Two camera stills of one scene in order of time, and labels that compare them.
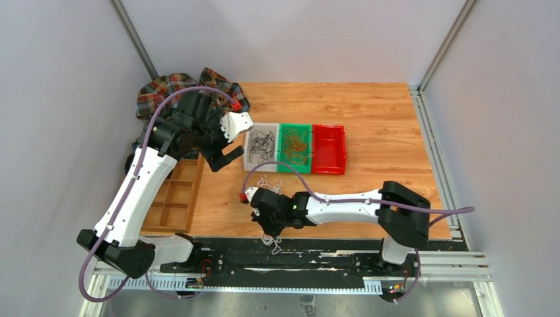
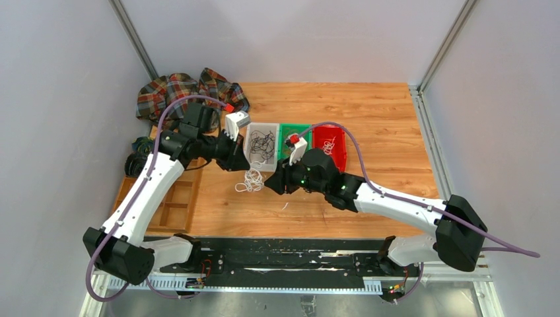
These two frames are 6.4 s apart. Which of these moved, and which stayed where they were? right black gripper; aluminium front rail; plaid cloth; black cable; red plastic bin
Moved: right black gripper
Stayed: plaid cloth; aluminium front rail; black cable; red plastic bin
